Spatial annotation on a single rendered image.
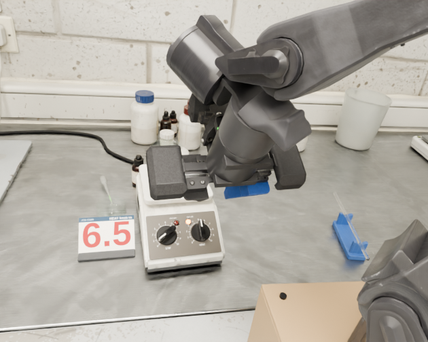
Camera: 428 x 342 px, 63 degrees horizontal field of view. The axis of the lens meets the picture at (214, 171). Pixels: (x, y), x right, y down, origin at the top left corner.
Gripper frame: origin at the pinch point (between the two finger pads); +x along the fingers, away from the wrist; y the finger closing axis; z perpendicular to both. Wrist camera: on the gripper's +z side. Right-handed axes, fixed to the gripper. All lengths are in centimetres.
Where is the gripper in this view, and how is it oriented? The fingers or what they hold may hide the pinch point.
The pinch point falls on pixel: (217, 186)
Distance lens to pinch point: 45.8
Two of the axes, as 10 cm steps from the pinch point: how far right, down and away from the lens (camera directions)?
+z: -1.8, -8.8, 4.3
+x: -2.2, 4.6, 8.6
